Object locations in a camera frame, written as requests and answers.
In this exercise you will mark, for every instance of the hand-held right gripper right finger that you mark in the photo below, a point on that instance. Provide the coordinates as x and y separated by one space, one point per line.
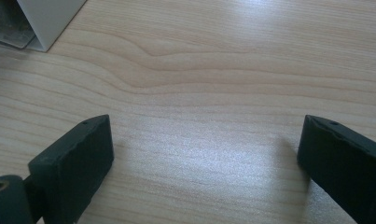
344 161

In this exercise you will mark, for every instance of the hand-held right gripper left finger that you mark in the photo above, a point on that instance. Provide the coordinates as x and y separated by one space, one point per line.
73 161

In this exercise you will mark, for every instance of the beige cardboard box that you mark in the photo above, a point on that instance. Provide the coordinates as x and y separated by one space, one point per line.
48 21

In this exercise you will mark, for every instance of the clear bag of tea bags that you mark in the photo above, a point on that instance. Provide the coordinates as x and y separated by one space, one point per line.
6 18

